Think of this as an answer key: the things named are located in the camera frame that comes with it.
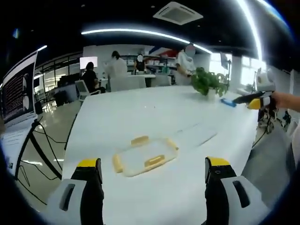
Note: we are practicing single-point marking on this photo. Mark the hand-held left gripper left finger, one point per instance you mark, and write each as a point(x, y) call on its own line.
point(70, 194)

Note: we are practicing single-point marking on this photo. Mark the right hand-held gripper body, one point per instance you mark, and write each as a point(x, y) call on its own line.
point(266, 80)

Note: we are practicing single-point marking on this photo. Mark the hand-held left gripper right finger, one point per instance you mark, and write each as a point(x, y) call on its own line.
point(230, 192)

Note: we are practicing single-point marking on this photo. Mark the small blue flat object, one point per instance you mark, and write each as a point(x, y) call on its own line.
point(227, 102)

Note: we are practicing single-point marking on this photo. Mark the green potted plant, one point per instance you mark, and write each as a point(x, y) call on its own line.
point(207, 82)

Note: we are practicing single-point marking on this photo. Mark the clear lid with yellow clips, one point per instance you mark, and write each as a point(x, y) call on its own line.
point(145, 154)

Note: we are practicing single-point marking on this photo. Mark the white office chair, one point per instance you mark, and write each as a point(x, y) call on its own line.
point(83, 89)

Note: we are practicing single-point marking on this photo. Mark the ceiling air conditioner vent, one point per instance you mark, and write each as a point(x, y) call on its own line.
point(178, 12)

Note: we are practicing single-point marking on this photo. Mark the long ceiling light strip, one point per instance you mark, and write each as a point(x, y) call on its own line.
point(140, 35)

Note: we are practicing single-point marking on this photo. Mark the bright monitor screen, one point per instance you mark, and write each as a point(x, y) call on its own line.
point(88, 62)

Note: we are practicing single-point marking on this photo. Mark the black table leg frame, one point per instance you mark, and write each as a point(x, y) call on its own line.
point(25, 145)

